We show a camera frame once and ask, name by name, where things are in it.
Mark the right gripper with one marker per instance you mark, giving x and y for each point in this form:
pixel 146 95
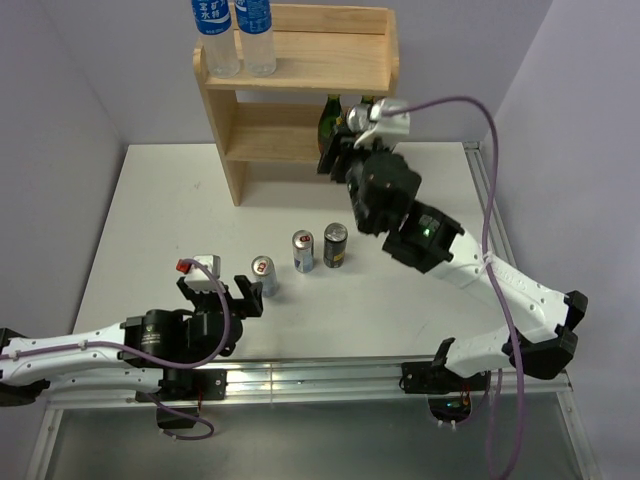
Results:
pixel 341 145

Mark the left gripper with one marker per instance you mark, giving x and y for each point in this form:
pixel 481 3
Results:
pixel 249 304

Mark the black can front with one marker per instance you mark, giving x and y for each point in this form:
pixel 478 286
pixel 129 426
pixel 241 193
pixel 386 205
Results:
pixel 357 118

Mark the black can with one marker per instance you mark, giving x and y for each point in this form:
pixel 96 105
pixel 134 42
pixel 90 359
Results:
pixel 335 241
pixel 357 118

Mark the water bottle blue label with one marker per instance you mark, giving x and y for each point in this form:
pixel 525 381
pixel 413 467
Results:
pixel 254 21
pixel 214 24

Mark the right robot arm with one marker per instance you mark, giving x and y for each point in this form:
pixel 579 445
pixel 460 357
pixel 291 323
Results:
pixel 540 338

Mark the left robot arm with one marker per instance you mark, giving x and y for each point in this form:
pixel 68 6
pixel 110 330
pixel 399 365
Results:
pixel 156 352

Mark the wooden two-tier shelf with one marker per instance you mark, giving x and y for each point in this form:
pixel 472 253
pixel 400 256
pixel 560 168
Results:
pixel 320 50

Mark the green glass bottle left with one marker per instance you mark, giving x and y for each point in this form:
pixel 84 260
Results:
pixel 331 112

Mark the silver can front left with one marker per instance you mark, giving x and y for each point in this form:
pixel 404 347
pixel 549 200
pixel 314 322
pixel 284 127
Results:
pixel 264 272

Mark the silver can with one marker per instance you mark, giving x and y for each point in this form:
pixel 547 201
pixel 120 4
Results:
pixel 264 272
pixel 303 251

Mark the silver can middle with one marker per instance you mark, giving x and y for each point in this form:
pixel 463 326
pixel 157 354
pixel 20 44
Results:
pixel 303 251

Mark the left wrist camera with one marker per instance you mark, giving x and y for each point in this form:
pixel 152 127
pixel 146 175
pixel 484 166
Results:
pixel 197 278

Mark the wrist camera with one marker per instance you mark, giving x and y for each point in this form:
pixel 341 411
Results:
pixel 388 125
pixel 197 278

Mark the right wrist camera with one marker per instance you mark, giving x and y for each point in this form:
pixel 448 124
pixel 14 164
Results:
pixel 388 125

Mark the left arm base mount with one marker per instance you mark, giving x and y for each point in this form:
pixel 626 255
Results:
pixel 205 387

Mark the aluminium front rail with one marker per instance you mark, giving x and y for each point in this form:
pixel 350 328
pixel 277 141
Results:
pixel 252 382

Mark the aluminium side rail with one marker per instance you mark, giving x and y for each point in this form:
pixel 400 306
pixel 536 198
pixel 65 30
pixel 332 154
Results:
pixel 496 231

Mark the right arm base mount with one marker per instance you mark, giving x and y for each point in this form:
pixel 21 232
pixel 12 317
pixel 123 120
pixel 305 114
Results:
pixel 451 399

